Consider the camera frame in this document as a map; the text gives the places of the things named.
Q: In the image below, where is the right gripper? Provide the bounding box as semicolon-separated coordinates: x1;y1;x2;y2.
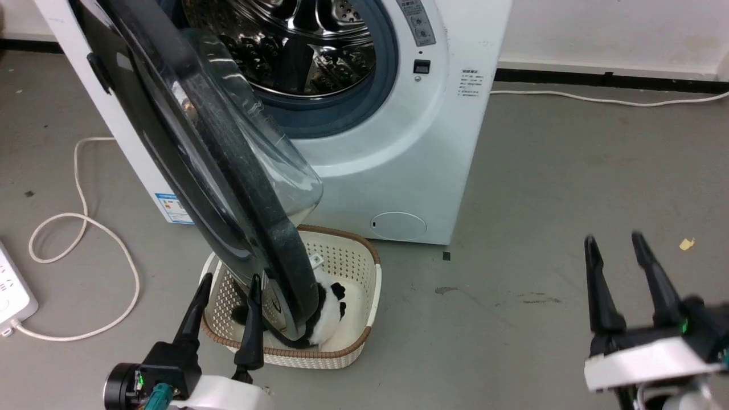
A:
584;231;729;393

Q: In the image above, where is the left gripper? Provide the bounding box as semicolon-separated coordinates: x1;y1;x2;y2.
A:
104;273;275;410

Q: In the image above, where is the dark round washing machine door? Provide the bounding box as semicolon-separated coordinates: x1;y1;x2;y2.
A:
71;0;324;343

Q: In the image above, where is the white front-load washing machine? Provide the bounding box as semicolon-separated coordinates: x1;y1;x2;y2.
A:
34;0;513;246

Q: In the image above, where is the black and white panda plush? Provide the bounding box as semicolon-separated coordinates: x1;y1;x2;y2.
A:
284;272;348;350

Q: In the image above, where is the blue energy label sticker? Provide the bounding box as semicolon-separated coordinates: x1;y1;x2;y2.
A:
154;192;195;225

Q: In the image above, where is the cream plastic laundry basket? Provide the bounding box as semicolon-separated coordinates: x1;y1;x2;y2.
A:
200;224;382;370

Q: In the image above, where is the round drain filter cover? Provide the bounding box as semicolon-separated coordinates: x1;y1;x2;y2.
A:
370;211;428;241

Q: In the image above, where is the white power strip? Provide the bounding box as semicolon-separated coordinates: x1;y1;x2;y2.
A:
0;241;39;337

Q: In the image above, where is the shiny steel washer drum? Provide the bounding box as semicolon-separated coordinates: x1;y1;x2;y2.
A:
182;0;377;98

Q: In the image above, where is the white power strip cable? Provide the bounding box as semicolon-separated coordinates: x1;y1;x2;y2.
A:
10;137;141;343

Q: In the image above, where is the white cable along wall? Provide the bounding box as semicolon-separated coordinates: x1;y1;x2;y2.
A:
489;88;729;108

